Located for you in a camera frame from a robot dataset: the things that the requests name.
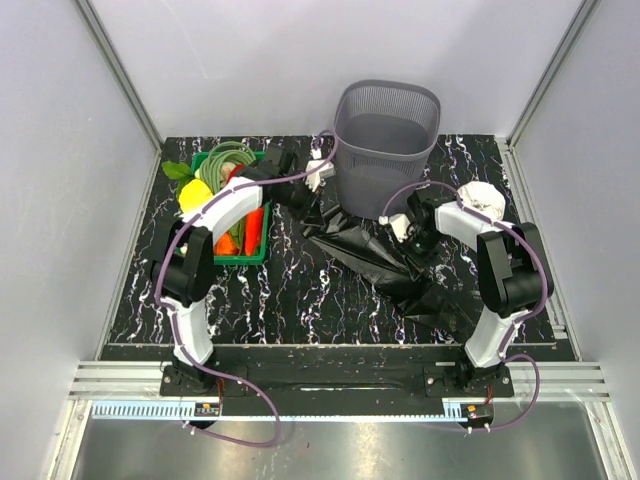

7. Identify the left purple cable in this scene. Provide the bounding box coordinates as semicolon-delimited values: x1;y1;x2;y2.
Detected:
153;129;341;447

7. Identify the yellow white cabbage toy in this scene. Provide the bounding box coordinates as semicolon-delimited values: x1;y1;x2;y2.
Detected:
178;178;213;214

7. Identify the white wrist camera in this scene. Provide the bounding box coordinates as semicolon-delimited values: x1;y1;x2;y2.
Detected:
378;214;411;243
304;150;335;192

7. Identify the green long beans bundle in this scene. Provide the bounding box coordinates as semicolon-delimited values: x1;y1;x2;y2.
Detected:
198;141;257;194

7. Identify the green plastic basket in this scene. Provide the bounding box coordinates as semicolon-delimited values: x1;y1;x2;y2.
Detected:
190;149;270;266

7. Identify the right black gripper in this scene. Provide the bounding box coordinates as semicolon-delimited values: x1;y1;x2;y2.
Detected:
393;229;444;281

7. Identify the large orange carrot toy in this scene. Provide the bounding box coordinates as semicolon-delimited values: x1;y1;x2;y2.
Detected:
244;207;264;256

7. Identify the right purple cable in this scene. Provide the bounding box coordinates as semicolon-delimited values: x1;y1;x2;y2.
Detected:
380;180;556;434

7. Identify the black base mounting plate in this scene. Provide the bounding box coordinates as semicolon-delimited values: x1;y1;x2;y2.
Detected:
158;344;515;399

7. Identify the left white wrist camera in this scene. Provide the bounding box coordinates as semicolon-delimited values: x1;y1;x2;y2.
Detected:
304;150;335;192

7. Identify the purple cable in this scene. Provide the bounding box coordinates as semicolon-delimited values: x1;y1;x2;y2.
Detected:
153;129;341;447
380;180;556;434

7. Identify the black trash bag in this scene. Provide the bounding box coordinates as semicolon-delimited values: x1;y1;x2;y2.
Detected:
302;200;475;342

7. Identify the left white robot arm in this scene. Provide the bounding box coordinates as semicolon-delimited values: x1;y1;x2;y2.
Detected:
148;142;335;395

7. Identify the orange pumpkin toy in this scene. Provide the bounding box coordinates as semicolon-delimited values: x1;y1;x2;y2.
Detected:
214;232;240;257

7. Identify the grey mesh trash bin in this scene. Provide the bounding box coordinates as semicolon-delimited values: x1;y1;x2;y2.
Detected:
334;79;441;220

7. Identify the red chili pepper toy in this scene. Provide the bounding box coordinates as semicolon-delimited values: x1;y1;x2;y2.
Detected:
228;165;245;179

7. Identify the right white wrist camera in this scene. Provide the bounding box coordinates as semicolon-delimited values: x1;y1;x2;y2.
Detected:
378;214;411;243

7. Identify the aluminium frame rail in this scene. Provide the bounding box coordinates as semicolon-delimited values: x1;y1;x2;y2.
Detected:
71;361;610;402

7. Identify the green leafy vegetable toy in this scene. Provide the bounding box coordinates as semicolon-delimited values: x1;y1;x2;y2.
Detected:
161;161;194;193

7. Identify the white crumpled paper roll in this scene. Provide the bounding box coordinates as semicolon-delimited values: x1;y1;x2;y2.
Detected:
457;181;506;221

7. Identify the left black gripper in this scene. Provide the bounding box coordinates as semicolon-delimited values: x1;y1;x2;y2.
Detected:
276;176;325;227

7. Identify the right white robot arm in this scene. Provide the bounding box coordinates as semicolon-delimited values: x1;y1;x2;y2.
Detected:
402;190;554;396

